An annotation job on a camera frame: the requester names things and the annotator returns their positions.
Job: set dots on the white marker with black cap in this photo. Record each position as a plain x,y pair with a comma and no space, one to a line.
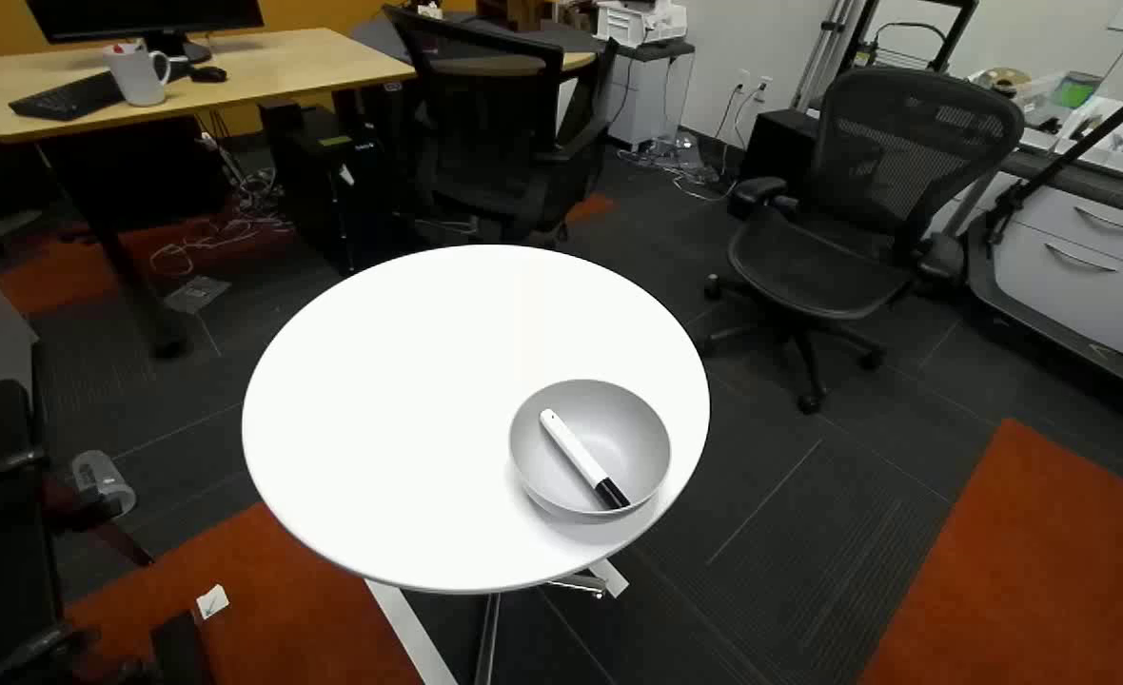
573,450

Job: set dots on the white bowl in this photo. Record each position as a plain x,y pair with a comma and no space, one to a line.
623,432

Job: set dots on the black padded office chair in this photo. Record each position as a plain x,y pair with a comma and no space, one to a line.
485,137

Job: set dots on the small white cabinet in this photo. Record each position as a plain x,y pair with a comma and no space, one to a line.
650,101

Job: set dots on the black mesh office chair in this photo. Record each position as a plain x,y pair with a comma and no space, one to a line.
811,260

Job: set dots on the black computer tower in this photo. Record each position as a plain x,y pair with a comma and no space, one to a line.
312,175

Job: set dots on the black box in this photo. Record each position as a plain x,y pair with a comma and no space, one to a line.
790,147

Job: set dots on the white table base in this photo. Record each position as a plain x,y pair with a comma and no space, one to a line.
408,631

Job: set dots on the white printer box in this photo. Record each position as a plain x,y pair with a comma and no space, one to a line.
642,22

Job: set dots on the light wooden desk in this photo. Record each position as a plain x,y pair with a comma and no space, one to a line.
281,68

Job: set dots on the small white floor tag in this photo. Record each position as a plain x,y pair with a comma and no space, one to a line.
212,603

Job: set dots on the black computer mouse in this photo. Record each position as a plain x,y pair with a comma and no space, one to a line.
208,72

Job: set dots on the white mug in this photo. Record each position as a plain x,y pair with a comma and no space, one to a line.
137,77

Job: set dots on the white drawer cabinet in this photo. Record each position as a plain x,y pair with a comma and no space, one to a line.
1079,290

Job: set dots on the black monitor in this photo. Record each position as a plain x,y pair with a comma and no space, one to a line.
144,16

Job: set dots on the black keyboard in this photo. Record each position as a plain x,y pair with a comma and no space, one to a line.
69,96

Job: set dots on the green desktop item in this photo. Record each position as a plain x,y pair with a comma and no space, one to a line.
1076,90

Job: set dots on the black stand frame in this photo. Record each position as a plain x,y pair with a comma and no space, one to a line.
980,266

